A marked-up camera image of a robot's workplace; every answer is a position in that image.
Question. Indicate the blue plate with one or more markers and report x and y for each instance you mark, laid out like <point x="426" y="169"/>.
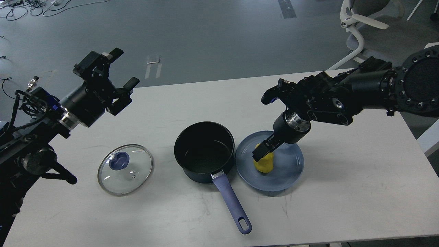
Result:
<point x="288" y="164"/>

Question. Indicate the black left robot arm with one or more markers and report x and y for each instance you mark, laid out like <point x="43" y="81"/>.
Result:
<point x="38" y="117"/>

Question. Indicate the glass lid blue knob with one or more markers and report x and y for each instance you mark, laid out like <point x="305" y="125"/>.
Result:
<point x="125" y="169"/>

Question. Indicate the dark blue saucepan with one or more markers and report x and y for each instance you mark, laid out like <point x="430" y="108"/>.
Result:
<point x="205" y="152"/>

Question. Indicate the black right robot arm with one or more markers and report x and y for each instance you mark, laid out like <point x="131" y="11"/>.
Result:
<point x="375" y="83"/>

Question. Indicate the white grey office chair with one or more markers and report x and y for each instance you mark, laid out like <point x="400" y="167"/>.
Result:
<point x="389" y="38"/>

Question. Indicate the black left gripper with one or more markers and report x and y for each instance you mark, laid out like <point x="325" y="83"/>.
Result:
<point x="96" y="94"/>

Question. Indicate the yellow potato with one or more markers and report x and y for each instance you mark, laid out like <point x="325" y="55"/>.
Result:
<point x="265" y="164"/>

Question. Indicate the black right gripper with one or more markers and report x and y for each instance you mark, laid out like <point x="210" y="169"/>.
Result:
<point x="288" y="128"/>

